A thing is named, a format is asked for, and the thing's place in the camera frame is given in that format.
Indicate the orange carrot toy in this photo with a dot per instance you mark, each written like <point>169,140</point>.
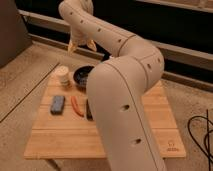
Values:
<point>76,107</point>

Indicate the dark ceramic bowl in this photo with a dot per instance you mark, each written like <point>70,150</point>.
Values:
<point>81,74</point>

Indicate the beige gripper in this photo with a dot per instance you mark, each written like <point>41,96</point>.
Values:
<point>78,38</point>

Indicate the dark cabinet on left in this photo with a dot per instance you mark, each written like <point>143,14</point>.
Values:
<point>14,37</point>

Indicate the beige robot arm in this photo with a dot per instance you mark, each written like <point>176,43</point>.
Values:
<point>115,87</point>

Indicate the white metal rail frame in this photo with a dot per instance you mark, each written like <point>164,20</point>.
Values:
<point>184,37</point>

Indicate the black rectangular object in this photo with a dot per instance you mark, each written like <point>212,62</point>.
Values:
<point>88,112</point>

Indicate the wooden table board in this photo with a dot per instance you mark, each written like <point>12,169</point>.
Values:
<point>69,136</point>

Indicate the beige ceramic cup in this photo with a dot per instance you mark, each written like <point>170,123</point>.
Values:
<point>62,73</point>

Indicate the blue-grey sponge block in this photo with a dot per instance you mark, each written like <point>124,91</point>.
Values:
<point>57,105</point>

